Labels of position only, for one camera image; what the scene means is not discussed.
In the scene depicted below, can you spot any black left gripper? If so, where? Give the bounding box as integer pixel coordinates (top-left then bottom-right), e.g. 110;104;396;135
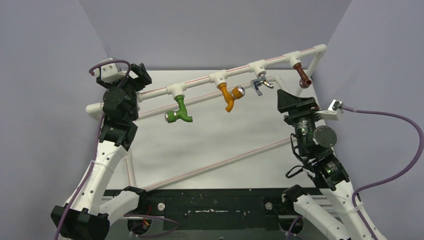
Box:
101;65;153;122

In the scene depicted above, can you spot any white pvc pipe frame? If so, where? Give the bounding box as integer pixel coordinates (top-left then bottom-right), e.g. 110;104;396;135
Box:
107;44;327;191

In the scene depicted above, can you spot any chrome metal faucet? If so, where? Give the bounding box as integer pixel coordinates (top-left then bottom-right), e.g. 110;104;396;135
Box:
250;71;274;96

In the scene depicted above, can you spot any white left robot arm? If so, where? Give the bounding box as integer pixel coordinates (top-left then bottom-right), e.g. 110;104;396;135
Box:
50;59;152;240

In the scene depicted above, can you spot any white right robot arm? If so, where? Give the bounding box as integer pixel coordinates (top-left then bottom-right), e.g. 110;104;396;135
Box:
277;89;385;240

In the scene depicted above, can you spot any brown plastic faucet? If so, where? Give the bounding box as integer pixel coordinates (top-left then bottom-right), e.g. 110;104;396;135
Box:
292;62;312;89

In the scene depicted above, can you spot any green plastic faucet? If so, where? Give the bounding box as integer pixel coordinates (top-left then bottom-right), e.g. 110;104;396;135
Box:
164;94;193;124

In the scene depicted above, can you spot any orange plastic faucet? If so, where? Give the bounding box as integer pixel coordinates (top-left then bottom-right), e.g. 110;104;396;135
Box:
217;82;246;113

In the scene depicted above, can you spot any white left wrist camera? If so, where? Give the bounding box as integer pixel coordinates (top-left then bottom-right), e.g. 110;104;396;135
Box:
88;58;130;84

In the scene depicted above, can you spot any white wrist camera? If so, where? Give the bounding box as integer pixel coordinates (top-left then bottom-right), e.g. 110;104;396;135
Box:
316;99;344;121
88;58;130;84

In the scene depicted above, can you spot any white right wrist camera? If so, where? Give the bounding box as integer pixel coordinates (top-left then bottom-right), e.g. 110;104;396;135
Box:
316;99;344;121

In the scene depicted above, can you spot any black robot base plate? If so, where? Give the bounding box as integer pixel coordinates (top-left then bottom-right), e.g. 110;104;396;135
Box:
102;187;335;232

